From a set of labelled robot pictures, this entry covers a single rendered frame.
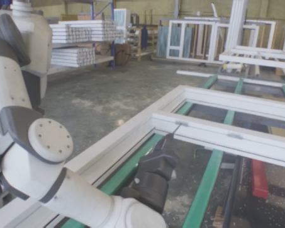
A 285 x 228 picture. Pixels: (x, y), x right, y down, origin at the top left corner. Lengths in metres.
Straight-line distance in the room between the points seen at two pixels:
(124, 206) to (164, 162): 0.17
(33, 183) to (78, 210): 0.09
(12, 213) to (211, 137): 0.61
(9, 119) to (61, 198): 0.14
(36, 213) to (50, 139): 0.19
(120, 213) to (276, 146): 0.54
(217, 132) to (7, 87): 0.62
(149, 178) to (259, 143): 0.40
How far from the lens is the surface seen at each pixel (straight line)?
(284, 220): 1.01
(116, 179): 0.58
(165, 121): 0.79
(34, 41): 0.63
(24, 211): 0.46
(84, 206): 0.38
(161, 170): 0.52
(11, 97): 0.39
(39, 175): 0.35
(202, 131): 0.76
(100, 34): 5.12
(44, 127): 0.35
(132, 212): 0.40
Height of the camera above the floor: 1.25
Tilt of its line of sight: 23 degrees down
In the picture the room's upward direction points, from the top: 1 degrees clockwise
